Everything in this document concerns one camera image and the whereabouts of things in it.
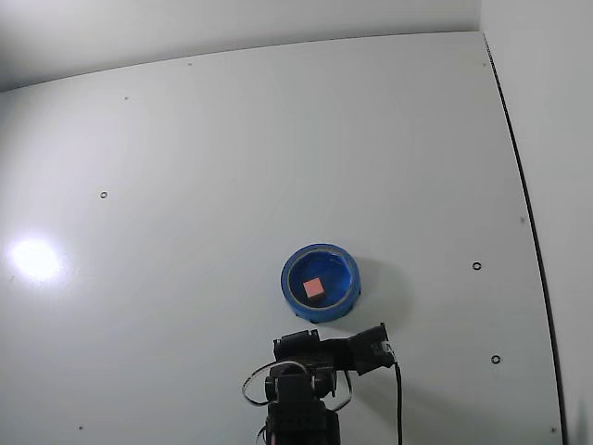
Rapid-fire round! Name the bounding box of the black camera cable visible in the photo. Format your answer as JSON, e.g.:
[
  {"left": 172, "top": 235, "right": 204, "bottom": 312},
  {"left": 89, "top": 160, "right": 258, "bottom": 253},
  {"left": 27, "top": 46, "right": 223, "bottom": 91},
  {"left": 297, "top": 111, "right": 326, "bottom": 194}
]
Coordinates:
[{"left": 383, "top": 341, "right": 404, "bottom": 445}]

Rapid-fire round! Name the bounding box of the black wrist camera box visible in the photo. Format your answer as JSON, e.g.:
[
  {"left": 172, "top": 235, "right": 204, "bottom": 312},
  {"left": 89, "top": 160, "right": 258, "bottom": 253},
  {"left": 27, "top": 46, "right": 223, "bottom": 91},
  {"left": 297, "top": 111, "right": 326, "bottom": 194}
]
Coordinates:
[{"left": 347, "top": 322, "right": 396, "bottom": 376}]

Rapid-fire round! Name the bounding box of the thin servo wire loop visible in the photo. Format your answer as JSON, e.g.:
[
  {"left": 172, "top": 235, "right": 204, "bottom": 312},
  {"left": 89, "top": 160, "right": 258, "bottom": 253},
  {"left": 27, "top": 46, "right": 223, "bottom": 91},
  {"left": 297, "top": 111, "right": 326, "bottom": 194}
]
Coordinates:
[
  {"left": 323, "top": 370, "right": 354, "bottom": 413},
  {"left": 242, "top": 360, "right": 308, "bottom": 409}
]

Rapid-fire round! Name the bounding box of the blue round bowl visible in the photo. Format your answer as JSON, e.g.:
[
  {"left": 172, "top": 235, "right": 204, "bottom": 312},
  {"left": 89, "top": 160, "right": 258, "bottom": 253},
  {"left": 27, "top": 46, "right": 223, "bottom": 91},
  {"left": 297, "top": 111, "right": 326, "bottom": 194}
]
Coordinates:
[{"left": 279, "top": 242, "right": 362, "bottom": 324}]

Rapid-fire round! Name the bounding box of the small pink cube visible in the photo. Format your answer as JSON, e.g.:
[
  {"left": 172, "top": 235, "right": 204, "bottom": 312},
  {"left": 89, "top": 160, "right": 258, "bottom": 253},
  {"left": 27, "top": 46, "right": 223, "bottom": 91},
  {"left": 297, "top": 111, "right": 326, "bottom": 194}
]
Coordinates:
[{"left": 302, "top": 277, "right": 326, "bottom": 300}]

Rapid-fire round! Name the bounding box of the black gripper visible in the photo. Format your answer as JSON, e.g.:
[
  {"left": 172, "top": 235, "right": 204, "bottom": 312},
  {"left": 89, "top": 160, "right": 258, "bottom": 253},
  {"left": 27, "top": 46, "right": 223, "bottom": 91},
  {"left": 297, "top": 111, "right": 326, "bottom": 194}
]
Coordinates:
[{"left": 271, "top": 328, "right": 359, "bottom": 373}]

